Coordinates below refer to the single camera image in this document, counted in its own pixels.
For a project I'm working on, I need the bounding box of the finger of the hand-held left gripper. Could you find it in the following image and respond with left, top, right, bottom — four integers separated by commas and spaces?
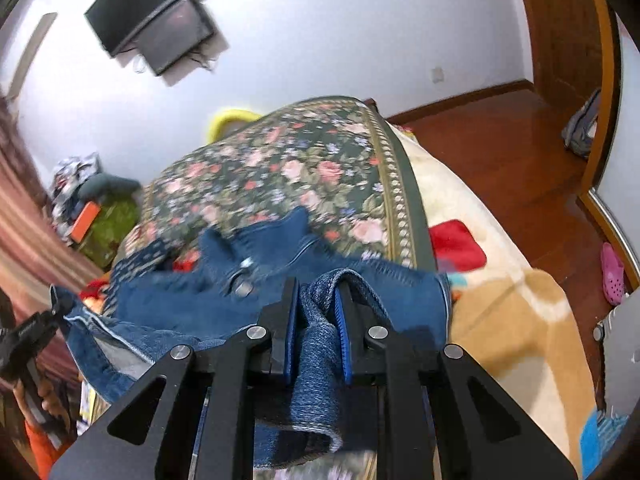
47, 285, 76, 327

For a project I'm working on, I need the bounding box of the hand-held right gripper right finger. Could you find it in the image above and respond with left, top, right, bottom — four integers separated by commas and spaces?
332, 282, 578, 480

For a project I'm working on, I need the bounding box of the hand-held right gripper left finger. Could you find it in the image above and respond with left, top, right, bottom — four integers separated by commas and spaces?
47, 276, 302, 480

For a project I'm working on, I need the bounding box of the blue denim jacket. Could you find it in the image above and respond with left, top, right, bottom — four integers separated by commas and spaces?
62, 205, 453, 471

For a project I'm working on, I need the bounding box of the person's left forearm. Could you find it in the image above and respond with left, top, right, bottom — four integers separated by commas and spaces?
22, 417, 77, 479

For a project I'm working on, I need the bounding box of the pile of bags and clothes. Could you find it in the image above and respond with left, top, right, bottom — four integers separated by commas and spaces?
49, 152, 142, 242

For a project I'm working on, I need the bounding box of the person's left hand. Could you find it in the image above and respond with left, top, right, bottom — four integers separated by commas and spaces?
37, 379, 69, 425

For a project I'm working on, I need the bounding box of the striped pink curtain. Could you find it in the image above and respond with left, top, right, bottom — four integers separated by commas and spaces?
0, 96, 108, 386

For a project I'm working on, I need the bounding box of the orange box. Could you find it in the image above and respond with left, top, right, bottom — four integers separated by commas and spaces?
70, 202, 104, 244

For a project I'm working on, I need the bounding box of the green patterned cloth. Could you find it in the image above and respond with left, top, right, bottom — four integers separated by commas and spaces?
80, 195, 142, 271

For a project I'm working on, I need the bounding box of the navy patterned folded cloth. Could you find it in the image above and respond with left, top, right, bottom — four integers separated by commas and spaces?
107, 237, 201, 311

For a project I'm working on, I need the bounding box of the grey bag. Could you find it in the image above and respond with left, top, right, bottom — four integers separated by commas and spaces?
80, 174, 142, 202

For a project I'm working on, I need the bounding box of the cream printed blanket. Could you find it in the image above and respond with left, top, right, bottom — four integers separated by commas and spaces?
385, 125, 601, 476

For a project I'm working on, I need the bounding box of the dark floral bed cover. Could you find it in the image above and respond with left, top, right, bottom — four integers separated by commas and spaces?
112, 95, 438, 276

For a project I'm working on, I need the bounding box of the yellow round object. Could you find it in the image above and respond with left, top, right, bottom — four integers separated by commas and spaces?
207, 106, 262, 142

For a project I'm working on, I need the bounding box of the light blue cloth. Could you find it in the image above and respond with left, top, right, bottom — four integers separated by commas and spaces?
580, 407, 632, 472

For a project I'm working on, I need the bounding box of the pink clog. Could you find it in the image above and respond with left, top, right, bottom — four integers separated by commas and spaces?
600, 242, 626, 306

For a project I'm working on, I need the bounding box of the white suitcase with stickers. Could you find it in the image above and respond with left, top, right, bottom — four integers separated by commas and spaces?
592, 290, 640, 416

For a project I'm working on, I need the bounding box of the grey backpack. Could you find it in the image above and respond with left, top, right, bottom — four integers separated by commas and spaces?
561, 89, 604, 159

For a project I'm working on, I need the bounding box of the wardrobe sliding door with hearts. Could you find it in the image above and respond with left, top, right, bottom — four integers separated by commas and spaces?
580, 0, 640, 288

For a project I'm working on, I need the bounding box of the wooden door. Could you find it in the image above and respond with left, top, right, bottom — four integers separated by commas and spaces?
510, 0, 608, 111

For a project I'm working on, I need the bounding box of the small black wall monitor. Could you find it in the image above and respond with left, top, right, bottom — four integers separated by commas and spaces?
137, 0, 217, 77

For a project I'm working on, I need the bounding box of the black wall television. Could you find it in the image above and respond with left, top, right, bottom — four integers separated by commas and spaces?
84, 0, 217, 58

